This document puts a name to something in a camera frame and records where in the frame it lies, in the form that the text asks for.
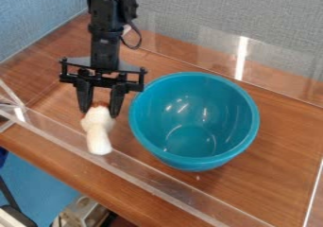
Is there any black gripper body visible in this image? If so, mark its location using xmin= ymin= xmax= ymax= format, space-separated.
xmin=59 ymin=36 xmax=147 ymax=93

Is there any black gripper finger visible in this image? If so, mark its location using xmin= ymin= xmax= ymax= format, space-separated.
xmin=76 ymin=79 xmax=93 ymax=114
xmin=109 ymin=84 xmax=127 ymax=118

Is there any white plush mushroom brown cap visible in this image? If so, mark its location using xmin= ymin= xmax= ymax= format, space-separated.
xmin=80 ymin=101 xmax=115 ymax=155

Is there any blue plastic bowl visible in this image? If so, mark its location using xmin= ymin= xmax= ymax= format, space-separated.
xmin=128 ymin=72 xmax=260 ymax=172

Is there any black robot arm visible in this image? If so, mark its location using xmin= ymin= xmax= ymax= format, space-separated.
xmin=59 ymin=0 xmax=148 ymax=118

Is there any clear acrylic front barrier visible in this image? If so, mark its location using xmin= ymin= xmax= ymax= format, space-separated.
xmin=0 ymin=107 xmax=273 ymax=227

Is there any clear acrylic barrier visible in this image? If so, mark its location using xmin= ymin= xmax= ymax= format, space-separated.
xmin=0 ymin=107 xmax=273 ymax=227
xmin=135 ymin=11 xmax=323 ymax=108

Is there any white device under table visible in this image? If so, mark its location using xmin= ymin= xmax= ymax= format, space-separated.
xmin=51 ymin=196 xmax=109 ymax=227

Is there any clear acrylic back barrier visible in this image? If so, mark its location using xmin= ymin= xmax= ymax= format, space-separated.
xmin=135 ymin=11 xmax=323 ymax=108

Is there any black stand leg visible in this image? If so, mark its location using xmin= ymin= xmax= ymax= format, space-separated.
xmin=0 ymin=176 xmax=37 ymax=227

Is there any black cable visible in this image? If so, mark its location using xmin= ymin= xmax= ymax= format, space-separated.
xmin=119 ymin=19 xmax=144 ymax=51

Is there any clear acrylic corner bracket left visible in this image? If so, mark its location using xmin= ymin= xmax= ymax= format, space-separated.
xmin=0 ymin=79 xmax=27 ymax=133

